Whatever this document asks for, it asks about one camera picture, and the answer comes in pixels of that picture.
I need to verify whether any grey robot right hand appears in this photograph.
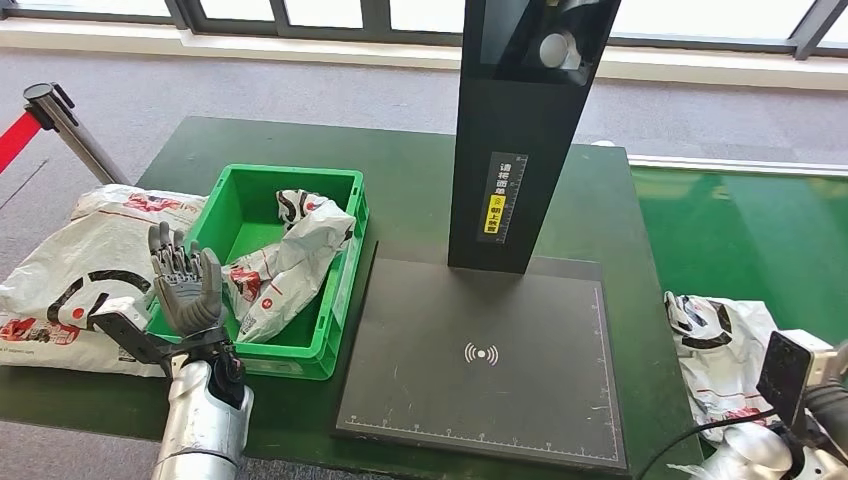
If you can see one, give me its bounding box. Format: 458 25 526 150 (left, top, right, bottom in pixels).
802 341 848 458

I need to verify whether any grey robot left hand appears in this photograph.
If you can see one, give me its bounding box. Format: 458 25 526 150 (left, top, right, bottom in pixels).
146 221 227 340

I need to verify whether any small white parcel bag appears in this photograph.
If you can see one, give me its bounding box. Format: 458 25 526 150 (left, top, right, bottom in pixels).
221 188 357 344

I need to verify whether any white parcel bag black logo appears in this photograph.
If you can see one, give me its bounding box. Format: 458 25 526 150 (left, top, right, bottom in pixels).
663 290 780 444

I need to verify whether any large white parcel bag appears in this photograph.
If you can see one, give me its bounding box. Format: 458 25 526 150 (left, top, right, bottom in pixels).
0 184 208 379

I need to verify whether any red barrier belt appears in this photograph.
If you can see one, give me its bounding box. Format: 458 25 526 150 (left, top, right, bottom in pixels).
0 111 42 175

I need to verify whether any black inbound scanner machine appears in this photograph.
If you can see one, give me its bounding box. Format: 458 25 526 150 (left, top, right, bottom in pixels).
334 0 629 475

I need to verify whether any green plastic crate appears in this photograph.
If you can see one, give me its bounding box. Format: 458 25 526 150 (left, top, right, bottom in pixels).
145 164 370 382

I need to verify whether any dark green table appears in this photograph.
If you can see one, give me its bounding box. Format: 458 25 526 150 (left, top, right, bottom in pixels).
0 117 704 480

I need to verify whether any white window sill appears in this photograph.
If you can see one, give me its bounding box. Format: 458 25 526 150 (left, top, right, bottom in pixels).
0 18 848 92

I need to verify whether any black yellow ruler sticker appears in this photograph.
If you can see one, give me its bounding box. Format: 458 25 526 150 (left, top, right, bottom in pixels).
476 152 529 245

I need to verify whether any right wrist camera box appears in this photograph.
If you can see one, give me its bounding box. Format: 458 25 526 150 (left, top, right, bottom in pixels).
756 329 837 429

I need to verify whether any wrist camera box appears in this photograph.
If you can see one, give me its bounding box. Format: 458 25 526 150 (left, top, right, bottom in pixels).
756 329 837 429
87 296 167 366

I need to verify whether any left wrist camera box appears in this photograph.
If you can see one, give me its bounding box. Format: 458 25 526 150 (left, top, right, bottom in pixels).
87 296 167 366

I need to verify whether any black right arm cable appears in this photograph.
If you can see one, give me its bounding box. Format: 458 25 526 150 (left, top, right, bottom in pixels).
635 409 778 480

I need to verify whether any silver stanchion post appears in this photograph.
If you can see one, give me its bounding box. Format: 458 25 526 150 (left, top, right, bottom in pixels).
23 82 130 185

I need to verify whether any dark window frame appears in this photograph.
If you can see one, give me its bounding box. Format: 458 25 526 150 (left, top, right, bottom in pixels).
0 0 848 61

